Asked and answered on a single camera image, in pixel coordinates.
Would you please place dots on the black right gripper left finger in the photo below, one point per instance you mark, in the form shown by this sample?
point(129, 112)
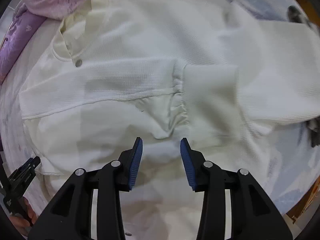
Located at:
point(68, 214)

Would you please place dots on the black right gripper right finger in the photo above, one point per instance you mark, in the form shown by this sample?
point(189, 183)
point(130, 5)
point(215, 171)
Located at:
point(253, 214)

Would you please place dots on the white waffle knit jacket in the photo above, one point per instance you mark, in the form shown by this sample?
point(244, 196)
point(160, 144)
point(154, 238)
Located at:
point(163, 70)

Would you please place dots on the left hand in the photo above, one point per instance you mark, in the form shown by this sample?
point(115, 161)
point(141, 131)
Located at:
point(22, 224)

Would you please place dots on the pink purple floral quilt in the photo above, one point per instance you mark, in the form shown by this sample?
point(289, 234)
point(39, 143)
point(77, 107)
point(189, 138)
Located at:
point(27, 18)

